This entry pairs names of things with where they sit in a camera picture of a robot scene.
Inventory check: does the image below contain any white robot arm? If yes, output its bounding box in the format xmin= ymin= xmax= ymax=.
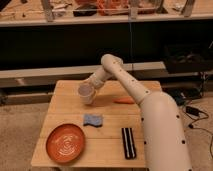
xmin=83 ymin=54 xmax=192 ymax=171

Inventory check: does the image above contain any orange ceramic bowl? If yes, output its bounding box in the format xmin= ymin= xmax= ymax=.
xmin=46 ymin=124 xmax=85 ymax=164

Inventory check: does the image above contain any orange toy carrot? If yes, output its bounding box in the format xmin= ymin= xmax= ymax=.
xmin=113 ymin=97 xmax=135 ymax=104

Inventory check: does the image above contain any blue sponge cloth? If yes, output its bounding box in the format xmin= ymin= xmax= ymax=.
xmin=83 ymin=114 xmax=103 ymax=127

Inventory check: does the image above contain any wooden folding table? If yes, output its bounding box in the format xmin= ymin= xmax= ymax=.
xmin=30 ymin=79 xmax=163 ymax=169

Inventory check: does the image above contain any orange object on shelf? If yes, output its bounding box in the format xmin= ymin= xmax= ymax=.
xmin=74 ymin=0 xmax=161 ymax=16

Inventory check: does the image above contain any long metal bench rail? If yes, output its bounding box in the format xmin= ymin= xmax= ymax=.
xmin=0 ymin=62 xmax=167 ymax=88

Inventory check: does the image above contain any black power cable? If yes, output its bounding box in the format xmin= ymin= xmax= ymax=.
xmin=181 ymin=99 xmax=213 ymax=158

